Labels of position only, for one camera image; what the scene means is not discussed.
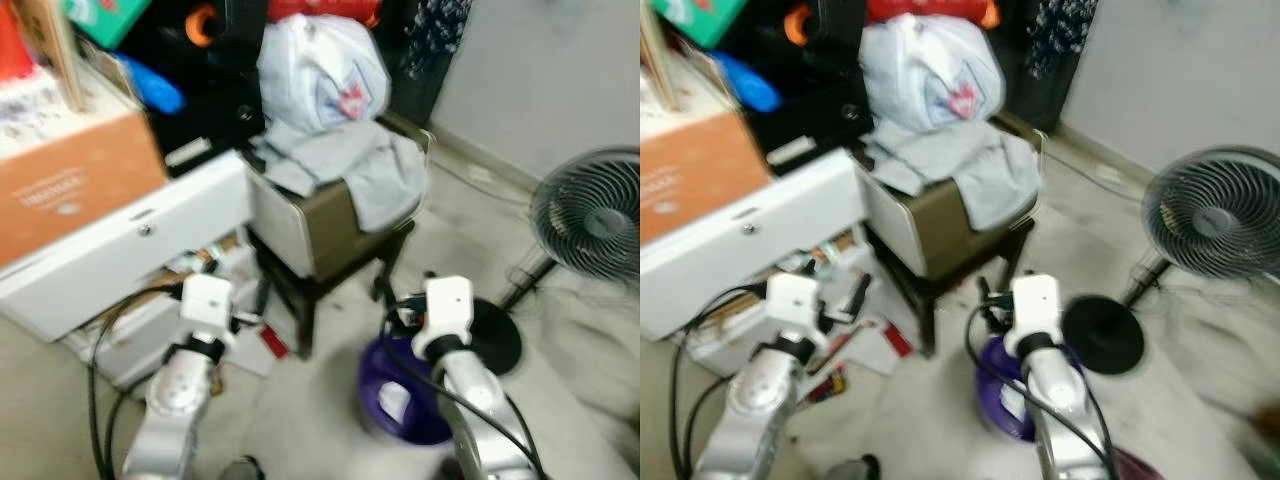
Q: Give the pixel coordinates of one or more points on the red packet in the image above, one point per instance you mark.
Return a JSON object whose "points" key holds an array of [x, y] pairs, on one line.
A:
{"points": [[897, 340], [275, 342]]}

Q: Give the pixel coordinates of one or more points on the purple bucket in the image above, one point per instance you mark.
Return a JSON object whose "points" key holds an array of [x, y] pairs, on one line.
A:
{"points": [[385, 370], [995, 365]]}

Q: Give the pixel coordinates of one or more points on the brown chair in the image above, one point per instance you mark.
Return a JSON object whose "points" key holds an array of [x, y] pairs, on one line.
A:
{"points": [[935, 235], [325, 235]]}

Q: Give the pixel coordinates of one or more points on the grey garment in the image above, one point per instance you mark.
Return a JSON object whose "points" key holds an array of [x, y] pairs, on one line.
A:
{"points": [[990, 175], [380, 175]]}

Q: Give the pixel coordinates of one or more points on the silver left robot leg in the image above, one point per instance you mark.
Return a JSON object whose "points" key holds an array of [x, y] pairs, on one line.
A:
{"points": [[855, 468], [240, 468]]}

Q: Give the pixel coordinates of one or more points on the orange cardboard box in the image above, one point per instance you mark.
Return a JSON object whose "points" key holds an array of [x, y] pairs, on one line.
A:
{"points": [[700, 180], [80, 185]]}

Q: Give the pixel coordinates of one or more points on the black suitcase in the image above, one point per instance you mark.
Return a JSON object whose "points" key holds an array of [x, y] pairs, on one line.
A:
{"points": [[815, 100], [215, 95]]}

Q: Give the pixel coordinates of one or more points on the grey standing fan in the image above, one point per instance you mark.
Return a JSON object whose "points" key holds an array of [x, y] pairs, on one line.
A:
{"points": [[1215, 215], [590, 215]]}

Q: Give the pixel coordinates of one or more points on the white plastic bag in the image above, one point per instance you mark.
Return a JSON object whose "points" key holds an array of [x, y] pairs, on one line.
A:
{"points": [[925, 70], [315, 70]]}

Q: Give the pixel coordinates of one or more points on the blue plastic object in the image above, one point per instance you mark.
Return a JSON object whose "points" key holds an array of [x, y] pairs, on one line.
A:
{"points": [[750, 85], [155, 88]]}

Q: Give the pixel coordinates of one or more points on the dark patterned cloth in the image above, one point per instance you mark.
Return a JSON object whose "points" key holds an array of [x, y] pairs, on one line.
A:
{"points": [[435, 35], [1060, 35]]}

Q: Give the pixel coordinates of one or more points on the red bundle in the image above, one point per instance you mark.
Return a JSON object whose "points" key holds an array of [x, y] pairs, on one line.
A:
{"points": [[930, 8], [320, 8]]}

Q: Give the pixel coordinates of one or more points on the green box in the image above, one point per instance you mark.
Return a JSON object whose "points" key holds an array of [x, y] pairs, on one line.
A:
{"points": [[695, 18], [105, 18]]}

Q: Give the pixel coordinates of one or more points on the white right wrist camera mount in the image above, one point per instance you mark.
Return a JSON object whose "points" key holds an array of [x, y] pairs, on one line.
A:
{"points": [[445, 305], [1035, 305]]}

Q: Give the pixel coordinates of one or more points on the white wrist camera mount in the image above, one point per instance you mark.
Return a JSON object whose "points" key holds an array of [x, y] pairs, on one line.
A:
{"points": [[207, 305], [795, 305], [1035, 305], [445, 305]]}

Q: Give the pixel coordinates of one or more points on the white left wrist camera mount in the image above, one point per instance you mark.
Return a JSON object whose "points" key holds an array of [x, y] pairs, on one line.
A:
{"points": [[207, 305], [795, 305]]}

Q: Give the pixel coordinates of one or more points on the light wooden frame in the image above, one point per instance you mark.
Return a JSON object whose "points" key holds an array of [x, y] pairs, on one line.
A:
{"points": [[660, 55], [62, 55]]}

